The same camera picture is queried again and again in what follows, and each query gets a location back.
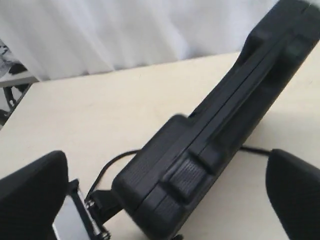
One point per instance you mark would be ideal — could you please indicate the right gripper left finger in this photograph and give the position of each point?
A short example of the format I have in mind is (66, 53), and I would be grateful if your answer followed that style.
(31, 197)

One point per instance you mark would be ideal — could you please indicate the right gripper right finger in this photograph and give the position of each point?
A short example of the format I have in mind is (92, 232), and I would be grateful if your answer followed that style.
(293, 189)

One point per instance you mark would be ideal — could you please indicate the black plastic carry case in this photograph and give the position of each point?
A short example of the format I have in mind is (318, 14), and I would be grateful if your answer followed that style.
(171, 174)

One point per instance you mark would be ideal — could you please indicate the dark equipment beside table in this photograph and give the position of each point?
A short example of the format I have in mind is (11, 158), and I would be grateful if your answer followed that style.
(15, 81)

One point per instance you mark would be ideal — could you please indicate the white curtain backdrop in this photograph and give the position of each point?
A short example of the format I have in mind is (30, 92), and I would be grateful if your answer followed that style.
(56, 39)

